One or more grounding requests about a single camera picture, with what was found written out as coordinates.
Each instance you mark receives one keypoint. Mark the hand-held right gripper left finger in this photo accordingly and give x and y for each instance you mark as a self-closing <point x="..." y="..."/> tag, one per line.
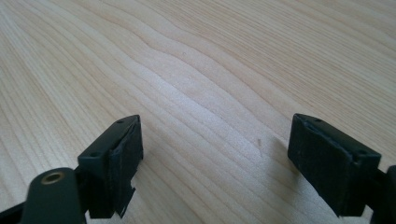
<point x="115" y="165"/>

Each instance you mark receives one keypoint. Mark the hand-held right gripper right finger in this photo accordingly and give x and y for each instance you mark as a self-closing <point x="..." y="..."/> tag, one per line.
<point x="330" y="165"/>

